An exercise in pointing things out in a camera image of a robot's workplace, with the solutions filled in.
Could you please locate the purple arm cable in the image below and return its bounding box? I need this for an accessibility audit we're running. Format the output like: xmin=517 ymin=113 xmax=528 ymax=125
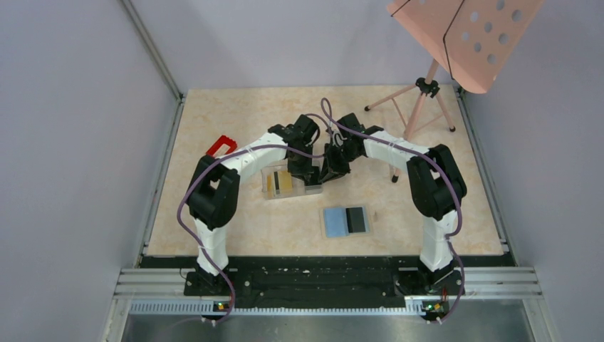
xmin=177 ymin=113 xmax=331 ymax=324
xmin=320 ymin=97 xmax=466 ymax=324

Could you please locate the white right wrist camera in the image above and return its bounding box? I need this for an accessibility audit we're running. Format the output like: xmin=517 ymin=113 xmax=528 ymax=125
xmin=329 ymin=129 xmax=345 ymax=147

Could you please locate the yellow card stack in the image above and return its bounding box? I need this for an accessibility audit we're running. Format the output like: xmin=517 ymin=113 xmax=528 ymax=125
xmin=266 ymin=170 xmax=293 ymax=199

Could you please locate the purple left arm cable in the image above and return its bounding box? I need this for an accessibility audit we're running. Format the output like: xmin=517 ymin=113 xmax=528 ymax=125
xmin=177 ymin=113 xmax=331 ymax=324

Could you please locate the red plastic frame block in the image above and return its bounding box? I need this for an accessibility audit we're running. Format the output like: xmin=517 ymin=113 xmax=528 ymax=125
xmin=206 ymin=135 xmax=238 ymax=157

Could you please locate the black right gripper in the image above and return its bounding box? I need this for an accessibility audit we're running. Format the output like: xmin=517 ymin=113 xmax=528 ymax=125
xmin=319 ymin=143 xmax=360 ymax=185

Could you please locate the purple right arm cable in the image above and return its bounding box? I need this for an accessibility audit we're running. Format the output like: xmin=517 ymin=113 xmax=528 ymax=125
xmin=320 ymin=97 xmax=466 ymax=324

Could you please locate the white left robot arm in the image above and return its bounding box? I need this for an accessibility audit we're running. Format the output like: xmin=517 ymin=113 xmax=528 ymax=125
xmin=177 ymin=115 xmax=321 ymax=295

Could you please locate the clear plastic card box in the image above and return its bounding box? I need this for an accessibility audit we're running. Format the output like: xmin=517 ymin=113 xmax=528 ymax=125
xmin=261 ymin=160 xmax=323 ymax=200

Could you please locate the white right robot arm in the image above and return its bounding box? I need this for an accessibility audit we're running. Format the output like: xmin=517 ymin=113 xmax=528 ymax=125
xmin=319 ymin=113 xmax=467 ymax=294

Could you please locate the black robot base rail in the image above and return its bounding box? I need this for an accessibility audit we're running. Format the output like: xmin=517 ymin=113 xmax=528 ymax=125
xmin=140 ymin=256 xmax=465 ymax=311

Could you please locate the beige leather card holder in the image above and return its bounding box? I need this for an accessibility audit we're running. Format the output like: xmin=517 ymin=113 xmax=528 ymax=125
xmin=320 ymin=205 xmax=372 ymax=239

